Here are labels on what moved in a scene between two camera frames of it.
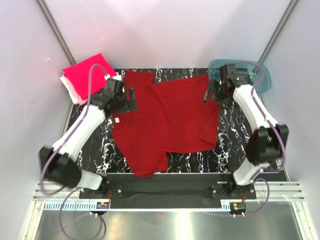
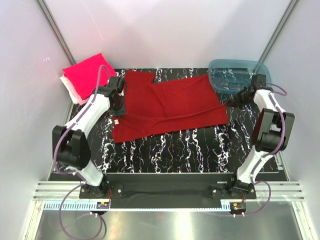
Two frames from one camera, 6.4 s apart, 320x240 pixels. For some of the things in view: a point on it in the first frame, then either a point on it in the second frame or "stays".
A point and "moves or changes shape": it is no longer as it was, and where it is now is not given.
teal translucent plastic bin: x=257 y=73 stays
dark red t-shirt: x=170 y=117 moves or changes shape
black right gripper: x=213 y=86 to x=234 y=97
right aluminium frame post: x=278 y=30 stays
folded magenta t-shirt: x=79 y=75 stays
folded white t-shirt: x=73 y=97 stays
